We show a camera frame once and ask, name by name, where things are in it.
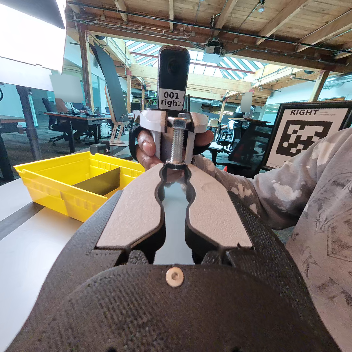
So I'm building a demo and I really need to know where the black flat panel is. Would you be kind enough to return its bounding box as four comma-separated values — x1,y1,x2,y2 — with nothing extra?
90,44,130,122

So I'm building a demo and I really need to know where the wooden board stand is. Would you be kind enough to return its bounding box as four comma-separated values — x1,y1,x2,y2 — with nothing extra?
105,85,134,146

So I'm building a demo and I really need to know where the wooden desk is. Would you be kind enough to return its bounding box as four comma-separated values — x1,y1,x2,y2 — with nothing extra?
44,112,110,153
0,115,25,182

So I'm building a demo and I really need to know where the person's right forearm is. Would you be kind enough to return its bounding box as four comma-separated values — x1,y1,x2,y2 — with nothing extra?
193,128,352,231

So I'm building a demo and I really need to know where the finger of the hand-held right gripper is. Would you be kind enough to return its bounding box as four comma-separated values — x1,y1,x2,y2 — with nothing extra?
140,110,169,163
184,112,209,164

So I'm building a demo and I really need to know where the framed marker sign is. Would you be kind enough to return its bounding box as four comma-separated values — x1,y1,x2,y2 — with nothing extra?
261,101,352,171

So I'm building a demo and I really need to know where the silver hex bolt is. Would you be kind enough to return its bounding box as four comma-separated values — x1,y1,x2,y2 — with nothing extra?
168,114,190,164

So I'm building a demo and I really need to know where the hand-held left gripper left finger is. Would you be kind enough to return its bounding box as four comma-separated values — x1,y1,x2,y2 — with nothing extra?
96,163,167,261

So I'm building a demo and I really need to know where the silver hex nut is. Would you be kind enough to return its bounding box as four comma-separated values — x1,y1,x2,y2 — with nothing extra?
164,162,190,174

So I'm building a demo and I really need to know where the black mesh office chair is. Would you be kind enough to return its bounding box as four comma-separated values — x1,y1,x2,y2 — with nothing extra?
209,118,275,177

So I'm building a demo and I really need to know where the ceiling projector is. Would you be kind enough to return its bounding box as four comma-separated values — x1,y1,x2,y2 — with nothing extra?
203,39,226,64

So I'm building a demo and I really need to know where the person's right hand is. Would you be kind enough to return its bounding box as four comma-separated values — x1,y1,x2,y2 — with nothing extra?
135,128,215,172

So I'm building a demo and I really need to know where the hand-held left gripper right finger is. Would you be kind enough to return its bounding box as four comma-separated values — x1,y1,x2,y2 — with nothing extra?
184,164,254,263

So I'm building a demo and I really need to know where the studio light panel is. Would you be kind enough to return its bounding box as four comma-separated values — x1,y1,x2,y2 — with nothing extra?
0,0,67,160

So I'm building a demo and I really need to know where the yellow plastic bin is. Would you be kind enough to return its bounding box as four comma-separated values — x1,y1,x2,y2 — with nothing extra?
15,151,147,223

